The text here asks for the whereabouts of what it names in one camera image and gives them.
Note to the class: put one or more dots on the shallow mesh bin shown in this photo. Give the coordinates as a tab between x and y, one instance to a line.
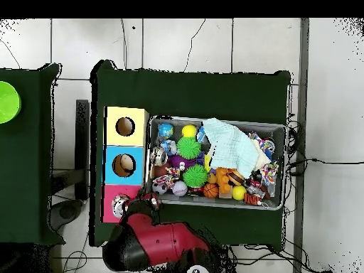
273	133

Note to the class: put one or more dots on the small orange basketball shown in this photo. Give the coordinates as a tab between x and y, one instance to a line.
210	190

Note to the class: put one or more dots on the lime green bowl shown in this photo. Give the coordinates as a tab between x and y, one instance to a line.
8	102

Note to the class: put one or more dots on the mint waffle cloth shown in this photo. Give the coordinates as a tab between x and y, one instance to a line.
230	148

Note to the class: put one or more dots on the tiger plush toy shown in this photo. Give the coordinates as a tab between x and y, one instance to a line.
251	199

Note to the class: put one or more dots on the dark green side tablecloth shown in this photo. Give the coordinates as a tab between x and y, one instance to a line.
25	170

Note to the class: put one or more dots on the green spiky ball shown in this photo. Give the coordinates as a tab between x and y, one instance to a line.
195	175
188	148

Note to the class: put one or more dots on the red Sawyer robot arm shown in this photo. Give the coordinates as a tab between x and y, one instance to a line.
162	241

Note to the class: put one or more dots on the grey stand base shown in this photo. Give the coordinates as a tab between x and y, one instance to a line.
66	212

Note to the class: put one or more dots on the wooden three-hole box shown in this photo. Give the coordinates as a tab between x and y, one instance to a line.
125	142

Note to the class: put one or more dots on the cream cloth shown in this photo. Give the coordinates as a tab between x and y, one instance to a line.
263	159

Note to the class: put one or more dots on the black flat panel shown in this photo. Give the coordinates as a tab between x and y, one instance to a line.
82	142

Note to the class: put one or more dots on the crushed silver can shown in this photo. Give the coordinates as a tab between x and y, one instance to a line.
158	156
119	205

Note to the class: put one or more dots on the yellow ball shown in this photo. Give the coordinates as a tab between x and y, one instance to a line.
189	131
239	192

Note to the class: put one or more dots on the blue globe ball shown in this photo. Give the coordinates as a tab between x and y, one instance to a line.
165	130

